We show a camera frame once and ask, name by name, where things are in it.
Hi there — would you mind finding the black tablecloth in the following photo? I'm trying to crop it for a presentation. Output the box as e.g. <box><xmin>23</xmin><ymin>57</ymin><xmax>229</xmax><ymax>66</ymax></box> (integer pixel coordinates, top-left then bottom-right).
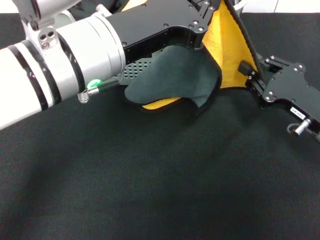
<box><xmin>0</xmin><ymin>12</ymin><xmax>320</xmax><ymax>240</ymax></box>

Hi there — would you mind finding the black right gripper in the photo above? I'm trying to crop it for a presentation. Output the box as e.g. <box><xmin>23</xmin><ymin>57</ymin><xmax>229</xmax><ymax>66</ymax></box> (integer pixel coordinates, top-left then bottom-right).
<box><xmin>238</xmin><ymin>55</ymin><xmax>320</xmax><ymax>144</ymax></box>

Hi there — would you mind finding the yellow grey towel white label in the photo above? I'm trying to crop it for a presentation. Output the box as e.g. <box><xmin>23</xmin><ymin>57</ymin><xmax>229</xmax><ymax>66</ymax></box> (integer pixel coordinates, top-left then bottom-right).
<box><xmin>123</xmin><ymin>0</ymin><xmax>263</xmax><ymax>118</ymax></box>

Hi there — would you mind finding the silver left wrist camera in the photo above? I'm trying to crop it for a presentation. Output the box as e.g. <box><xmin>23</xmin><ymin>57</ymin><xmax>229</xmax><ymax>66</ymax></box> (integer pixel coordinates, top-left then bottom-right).
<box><xmin>14</xmin><ymin>0</ymin><xmax>83</xmax><ymax>60</ymax></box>

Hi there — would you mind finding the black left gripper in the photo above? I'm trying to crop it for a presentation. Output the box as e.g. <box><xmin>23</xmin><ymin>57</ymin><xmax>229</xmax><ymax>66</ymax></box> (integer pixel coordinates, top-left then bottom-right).
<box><xmin>109</xmin><ymin>0</ymin><xmax>216</xmax><ymax>65</ymax></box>

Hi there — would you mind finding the left spring cable connector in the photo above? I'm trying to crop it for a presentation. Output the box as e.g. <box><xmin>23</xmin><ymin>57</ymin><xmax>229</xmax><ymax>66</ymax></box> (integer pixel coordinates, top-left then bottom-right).
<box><xmin>78</xmin><ymin>79</ymin><xmax>122</xmax><ymax>104</ymax></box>

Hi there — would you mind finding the grey perforated storage box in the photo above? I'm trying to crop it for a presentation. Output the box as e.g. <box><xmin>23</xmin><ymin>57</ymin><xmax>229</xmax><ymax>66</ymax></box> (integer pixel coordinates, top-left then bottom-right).
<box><xmin>56</xmin><ymin>0</ymin><xmax>248</xmax><ymax>82</ymax></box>

